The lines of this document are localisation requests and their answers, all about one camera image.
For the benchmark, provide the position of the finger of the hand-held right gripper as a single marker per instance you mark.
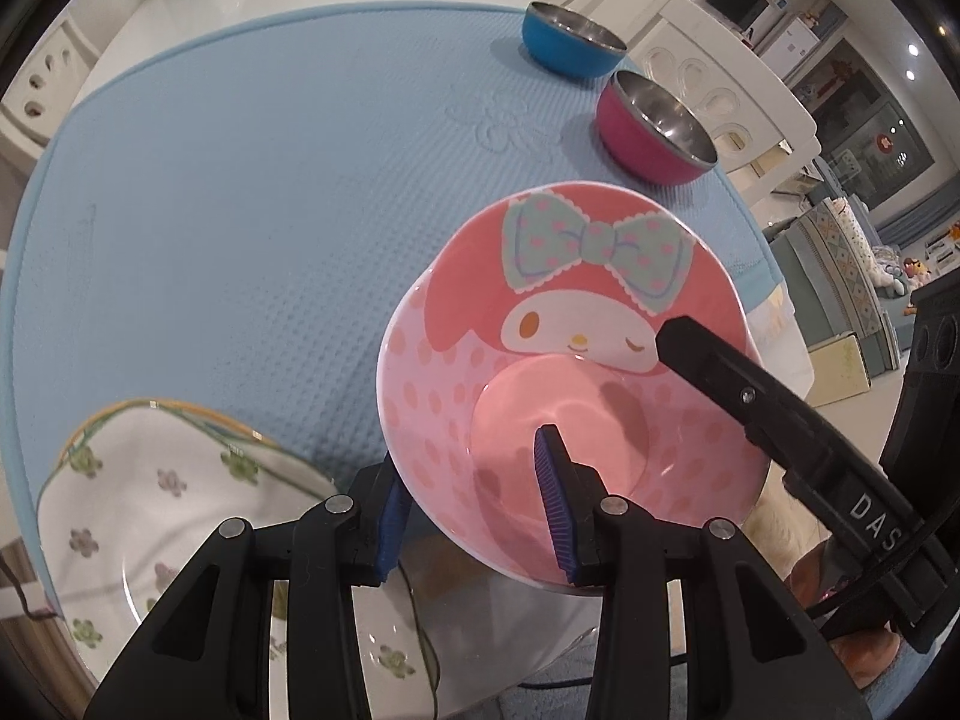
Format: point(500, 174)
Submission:
point(720, 371)

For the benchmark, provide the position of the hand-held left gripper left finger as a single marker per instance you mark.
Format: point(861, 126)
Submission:
point(390, 525)

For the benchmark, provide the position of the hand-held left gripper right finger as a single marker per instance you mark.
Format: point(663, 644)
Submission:
point(551, 495)

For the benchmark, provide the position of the pink cartoon print bowl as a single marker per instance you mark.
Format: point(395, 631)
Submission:
point(480, 390)

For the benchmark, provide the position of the white plate with tree print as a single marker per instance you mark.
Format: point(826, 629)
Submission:
point(172, 525)

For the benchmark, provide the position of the magenta steel bowl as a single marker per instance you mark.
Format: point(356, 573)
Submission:
point(637, 150)

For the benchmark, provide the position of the blue steel bowl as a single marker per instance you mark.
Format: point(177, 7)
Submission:
point(555, 52)

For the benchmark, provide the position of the person's right hand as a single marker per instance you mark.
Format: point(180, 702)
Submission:
point(862, 656)

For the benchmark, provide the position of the pale yellow box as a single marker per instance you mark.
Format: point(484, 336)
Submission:
point(840, 371)

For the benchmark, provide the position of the patterned sofa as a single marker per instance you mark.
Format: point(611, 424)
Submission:
point(832, 262)

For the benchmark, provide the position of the plush toys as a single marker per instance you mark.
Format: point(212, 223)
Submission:
point(896, 274)

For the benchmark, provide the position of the blue curtain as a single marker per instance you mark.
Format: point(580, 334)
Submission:
point(922, 202)

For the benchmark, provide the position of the dark glass doors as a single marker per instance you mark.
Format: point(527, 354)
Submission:
point(862, 135)

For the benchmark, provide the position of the tall white cabinet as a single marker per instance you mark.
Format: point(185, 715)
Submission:
point(787, 49)

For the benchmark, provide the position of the light blue textured table mat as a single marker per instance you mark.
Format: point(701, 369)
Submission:
point(262, 202)

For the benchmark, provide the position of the row of ceiling spotlights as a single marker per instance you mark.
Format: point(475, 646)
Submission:
point(911, 49)

